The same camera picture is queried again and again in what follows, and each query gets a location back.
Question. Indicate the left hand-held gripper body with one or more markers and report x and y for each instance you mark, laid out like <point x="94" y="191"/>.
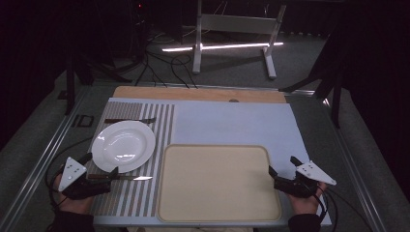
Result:
<point x="71" y="172"/>

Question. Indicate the pale blue table mat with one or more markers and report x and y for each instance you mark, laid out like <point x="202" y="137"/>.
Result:
<point x="232" y="124"/>

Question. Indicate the person's left hand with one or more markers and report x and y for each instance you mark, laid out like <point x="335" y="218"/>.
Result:
<point x="75" y="206"/>

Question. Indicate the person's right hand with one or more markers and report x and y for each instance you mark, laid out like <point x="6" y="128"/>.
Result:
<point x="304" y="204"/>

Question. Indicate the striped placemat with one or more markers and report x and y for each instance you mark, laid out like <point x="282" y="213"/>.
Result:
<point x="138" y="199"/>

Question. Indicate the white round plate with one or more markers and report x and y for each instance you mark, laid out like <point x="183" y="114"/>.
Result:
<point x="124" y="146"/>

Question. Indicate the metal floor rail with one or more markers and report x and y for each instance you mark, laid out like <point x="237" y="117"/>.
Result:
<point x="38" y="167"/>
<point x="357" y="180"/>

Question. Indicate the beige rectangular tray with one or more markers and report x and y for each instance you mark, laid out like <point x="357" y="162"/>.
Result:
<point x="219" y="183"/>

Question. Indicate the small black square frame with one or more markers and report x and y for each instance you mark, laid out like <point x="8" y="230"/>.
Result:
<point x="84" y="121"/>

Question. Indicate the white metal stand frame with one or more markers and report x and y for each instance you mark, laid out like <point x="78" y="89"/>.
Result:
<point x="235" y="24"/>

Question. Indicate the black tripod stand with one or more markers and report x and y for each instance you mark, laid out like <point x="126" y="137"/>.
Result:
<point x="80" y="69"/>
<point x="328" y="77"/>

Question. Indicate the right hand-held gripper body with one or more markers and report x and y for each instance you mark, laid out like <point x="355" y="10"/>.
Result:
<point x="311" y="172"/>

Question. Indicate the wooden table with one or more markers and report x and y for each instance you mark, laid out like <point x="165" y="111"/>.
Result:
<point x="193" y="94"/>

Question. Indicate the bright light strip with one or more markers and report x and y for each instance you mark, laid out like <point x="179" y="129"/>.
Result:
<point x="225" y="46"/>

